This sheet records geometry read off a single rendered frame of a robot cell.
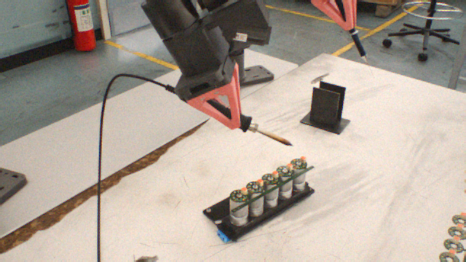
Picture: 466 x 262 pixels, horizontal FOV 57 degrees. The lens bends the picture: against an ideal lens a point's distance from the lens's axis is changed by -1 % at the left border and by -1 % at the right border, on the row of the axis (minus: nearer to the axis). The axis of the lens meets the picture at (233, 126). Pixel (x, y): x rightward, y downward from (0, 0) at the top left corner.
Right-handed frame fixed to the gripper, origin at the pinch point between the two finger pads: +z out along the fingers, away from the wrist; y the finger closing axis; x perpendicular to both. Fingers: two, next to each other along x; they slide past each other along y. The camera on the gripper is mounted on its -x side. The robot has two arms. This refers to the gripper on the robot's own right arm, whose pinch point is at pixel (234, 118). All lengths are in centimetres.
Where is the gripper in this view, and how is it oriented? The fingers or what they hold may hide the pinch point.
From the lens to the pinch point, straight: 61.1
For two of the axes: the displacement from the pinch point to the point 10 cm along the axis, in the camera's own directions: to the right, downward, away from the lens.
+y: 1.1, -5.2, 8.5
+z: 4.6, 7.8, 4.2
